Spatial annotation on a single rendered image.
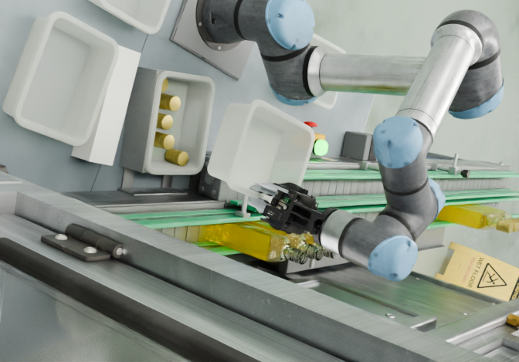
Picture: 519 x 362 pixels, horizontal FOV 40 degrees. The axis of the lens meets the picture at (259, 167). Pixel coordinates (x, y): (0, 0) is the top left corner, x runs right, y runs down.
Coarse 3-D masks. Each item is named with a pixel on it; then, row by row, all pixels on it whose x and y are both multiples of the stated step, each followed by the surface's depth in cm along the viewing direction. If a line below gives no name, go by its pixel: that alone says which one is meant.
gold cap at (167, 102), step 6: (162, 96) 159; (168, 96) 158; (174, 96) 158; (162, 102) 158; (168, 102) 157; (174, 102) 158; (180, 102) 159; (162, 108) 160; (168, 108) 158; (174, 108) 158
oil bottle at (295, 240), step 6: (252, 222) 163; (258, 222) 163; (264, 222) 164; (270, 228) 160; (282, 234) 157; (294, 234) 157; (294, 240) 156; (300, 240) 157; (306, 240) 159; (294, 246) 156
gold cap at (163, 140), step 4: (156, 132) 161; (160, 132) 161; (156, 136) 160; (160, 136) 159; (164, 136) 158; (168, 136) 159; (172, 136) 160; (156, 140) 159; (160, 140) 158; (164, 140) 158; (168, 140) 159; (172, 140) 160; (156, 144) 160; (160, 144) 159; (164, 144) 158; (168, 144) 159; (172, 144) 160; (164, 148) 159; (168, 148) 159
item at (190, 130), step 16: (160, 80) 150; (176, 80) 163; (192, 80) 160; (208, 80) 161; (160, 96) 151; (192, 96) 165; (208, 96) 163; (160, 112) 161; (176, 112) 165; (192, 112) 165; (208, 112) 163; (176, 128) 166; (192, 128) 166; (208, 128) 164; (176, 144) 167; (192, 144) 166; (160, 160) 164; (192, 160) 166
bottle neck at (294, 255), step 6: (288, 246) 152; (282, 252) 152; (288, 252) 151; (294, 252) 150; (300, 252) 149; (306, 252) 150; (288, 258) 151; (294, 258) 150; (300, 258) 149; (306, 258) 151; (300, 264) 150
